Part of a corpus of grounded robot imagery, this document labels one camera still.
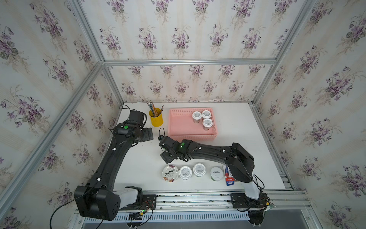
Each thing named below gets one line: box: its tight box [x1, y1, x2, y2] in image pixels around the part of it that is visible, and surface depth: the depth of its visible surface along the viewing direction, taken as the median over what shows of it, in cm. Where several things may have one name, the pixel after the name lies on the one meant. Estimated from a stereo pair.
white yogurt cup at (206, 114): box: [201, 110, 212, 119], surface depth 106 cm
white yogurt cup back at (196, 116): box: [191, 111, 203, 124], surface depth 106 cm
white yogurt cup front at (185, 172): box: [178, 166, 193, 181], surface depth 78 cm
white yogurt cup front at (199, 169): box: [193, 163, 207, 177], surface depth 80 cm
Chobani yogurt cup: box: [162, 164, 180, 183], surface depth 80 cm
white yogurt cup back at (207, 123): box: [202, 118, 214, 131], surface depth 100 cm
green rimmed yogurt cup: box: [210, 166, 224, 181], surface depth 78 cm
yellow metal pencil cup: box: [148, 107, 164, 127], surface depth 102 cm
